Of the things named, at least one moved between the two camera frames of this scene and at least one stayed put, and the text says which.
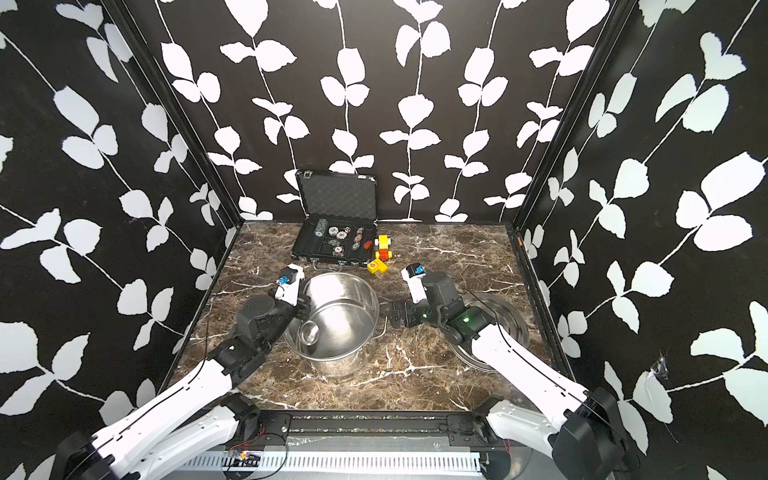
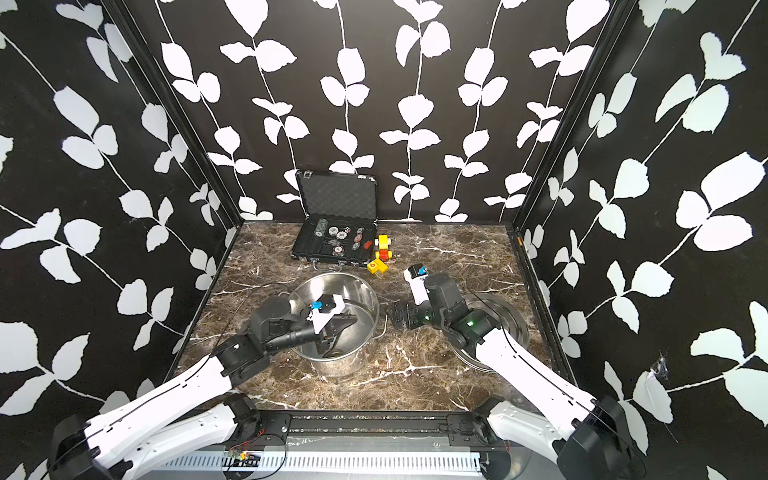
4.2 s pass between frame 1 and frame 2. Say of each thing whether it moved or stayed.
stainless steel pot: stayed
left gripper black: moved
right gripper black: stayed
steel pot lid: stayed
